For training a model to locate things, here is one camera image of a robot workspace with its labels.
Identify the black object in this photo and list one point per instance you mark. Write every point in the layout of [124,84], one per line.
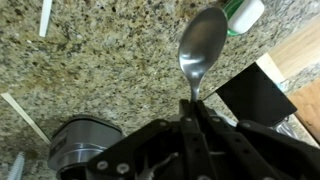
[256,96]

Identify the metal spoon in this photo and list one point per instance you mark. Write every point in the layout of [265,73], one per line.
[201,43]

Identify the metal threaded bolt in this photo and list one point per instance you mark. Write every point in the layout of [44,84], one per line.
[16,166]

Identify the white plastic spoon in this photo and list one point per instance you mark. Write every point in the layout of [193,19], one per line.
[45,18]

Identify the grey round container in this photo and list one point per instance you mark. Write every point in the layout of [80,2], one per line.
[83,140]

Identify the green bottle with white cap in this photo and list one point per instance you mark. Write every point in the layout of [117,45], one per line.
[246,15]

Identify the wooden cutting board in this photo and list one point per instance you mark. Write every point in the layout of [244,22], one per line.
[296,46]

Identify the thin white stick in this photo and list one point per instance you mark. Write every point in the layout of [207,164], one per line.
[26,118]

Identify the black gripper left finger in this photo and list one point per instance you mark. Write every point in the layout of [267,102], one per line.
[186,146]

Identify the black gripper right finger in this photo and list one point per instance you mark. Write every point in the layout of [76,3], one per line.
[253,150]

